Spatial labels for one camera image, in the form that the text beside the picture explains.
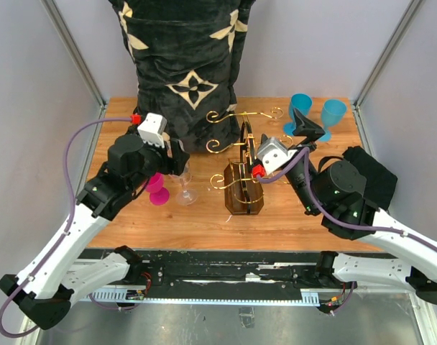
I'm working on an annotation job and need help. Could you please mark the clear wine glass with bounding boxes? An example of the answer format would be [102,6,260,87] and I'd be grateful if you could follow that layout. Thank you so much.
[170,162,198,206]

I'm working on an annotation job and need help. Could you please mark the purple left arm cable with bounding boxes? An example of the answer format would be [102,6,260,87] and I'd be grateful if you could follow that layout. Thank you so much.
[0,114,142,338]

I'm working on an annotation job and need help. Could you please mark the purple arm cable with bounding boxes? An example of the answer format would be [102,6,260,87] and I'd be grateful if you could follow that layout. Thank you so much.
[254,147,437,313]
[0,114,142,338]

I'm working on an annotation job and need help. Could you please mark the magenta plastic wine glass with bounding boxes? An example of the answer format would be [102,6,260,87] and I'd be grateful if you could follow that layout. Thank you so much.
[146,172,170,206]

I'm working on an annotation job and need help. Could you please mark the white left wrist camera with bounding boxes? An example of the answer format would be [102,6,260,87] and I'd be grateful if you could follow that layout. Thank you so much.
[129,113,167,149]

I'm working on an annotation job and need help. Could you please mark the blue plastic wine glass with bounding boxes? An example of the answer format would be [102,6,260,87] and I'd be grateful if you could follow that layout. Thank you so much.
[282,93,313,136]

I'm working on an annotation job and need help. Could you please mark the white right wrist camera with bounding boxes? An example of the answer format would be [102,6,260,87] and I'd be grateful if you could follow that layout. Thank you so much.
[256,134,298,175]

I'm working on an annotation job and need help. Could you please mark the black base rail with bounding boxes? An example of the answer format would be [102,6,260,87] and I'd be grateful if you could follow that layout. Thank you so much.
[80,247,359,303]

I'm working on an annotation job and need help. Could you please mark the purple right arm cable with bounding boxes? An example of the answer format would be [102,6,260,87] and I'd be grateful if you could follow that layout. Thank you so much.
[254,147,437,313]

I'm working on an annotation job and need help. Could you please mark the teal plastic wine glass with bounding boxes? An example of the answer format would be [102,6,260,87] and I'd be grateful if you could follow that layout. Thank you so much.
[318,99,347,142]

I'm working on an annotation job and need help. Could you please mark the black cloth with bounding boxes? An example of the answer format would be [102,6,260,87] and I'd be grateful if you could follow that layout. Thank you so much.
[342,146,398,211]

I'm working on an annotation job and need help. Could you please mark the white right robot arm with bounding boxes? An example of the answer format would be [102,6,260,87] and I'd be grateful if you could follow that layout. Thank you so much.
[284,109,437,305]

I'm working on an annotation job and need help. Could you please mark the black patterned plush pillow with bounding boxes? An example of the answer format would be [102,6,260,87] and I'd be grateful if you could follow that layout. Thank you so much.
[111,1,254,153]

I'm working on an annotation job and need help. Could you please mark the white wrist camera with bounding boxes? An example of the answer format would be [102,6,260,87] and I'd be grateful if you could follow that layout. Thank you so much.
[256,134,298,175]
[129,113,167,149]

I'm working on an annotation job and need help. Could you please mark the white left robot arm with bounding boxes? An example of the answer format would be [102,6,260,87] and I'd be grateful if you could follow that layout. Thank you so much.
[0,134,190,330]

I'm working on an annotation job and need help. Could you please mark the gold wire wine glass rack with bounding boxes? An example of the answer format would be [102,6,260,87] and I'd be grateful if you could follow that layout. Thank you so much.
[206,107,284,216]

